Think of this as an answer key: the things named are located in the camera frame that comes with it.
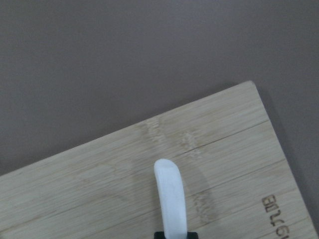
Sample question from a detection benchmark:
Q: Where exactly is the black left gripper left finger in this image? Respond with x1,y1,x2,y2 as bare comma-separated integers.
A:
154,232,165,239

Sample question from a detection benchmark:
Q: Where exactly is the white ceramic spoon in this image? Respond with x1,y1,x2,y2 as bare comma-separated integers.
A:
154,159,187,239

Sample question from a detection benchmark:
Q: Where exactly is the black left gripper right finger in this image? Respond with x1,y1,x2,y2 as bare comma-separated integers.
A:
186,232,198,239

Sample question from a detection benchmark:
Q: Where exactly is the bamboo cutting board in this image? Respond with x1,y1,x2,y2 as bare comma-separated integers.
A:
0,81,318,239

